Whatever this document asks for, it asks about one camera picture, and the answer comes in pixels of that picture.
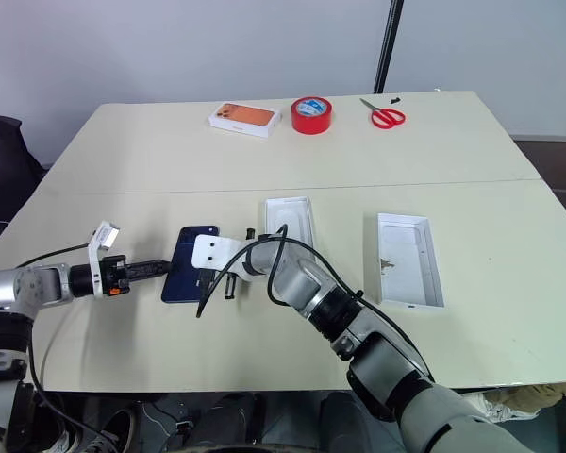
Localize crumpled beige cloth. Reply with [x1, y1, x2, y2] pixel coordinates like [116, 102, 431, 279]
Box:
[457, 380, 566, 426]

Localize white phone box base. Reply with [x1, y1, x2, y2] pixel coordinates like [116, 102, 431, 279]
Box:
[263, 195, 318, 266]

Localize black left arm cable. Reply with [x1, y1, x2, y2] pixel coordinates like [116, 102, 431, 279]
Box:
[16, 243, 106, 453]

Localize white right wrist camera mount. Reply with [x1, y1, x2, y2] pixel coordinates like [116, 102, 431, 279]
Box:
[191, 233, 242, 271]

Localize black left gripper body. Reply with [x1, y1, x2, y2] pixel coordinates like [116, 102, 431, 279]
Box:
[98, 255, 130, 299]

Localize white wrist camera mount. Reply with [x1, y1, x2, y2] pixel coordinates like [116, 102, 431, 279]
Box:
[191, 233, 242, 271]
[86, 220, 122, 299]

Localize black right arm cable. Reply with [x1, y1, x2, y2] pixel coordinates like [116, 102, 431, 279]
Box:
[195, 223, 436, 384]

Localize red handled scissors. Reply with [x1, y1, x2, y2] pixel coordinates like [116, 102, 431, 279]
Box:
[358, 97, 408, 129]

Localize red tape roll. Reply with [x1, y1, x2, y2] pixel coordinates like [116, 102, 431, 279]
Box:
[290, 95, 336, 136]

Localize black mesh chair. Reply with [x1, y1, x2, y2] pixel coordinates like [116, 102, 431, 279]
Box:
[0, 102, 47, 259]

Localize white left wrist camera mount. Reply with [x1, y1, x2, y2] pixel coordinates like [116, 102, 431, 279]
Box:
[86, 220, 122, 299]

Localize dark blue smartphone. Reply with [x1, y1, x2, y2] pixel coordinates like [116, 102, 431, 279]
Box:
[160, 225, 221, 306]

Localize white phone box lid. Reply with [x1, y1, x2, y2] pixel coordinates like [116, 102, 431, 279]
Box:
[375, 212, 447, 313]

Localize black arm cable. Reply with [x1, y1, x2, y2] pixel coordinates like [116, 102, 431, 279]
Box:
[195, 223, 436, 384]
[16, 243, 106, 453]

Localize black metal pole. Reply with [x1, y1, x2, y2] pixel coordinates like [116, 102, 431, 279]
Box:
[373, 0, 406, 94]

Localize orange printed phone box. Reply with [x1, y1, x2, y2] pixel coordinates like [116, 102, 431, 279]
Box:
[208, 101, 285, 140]

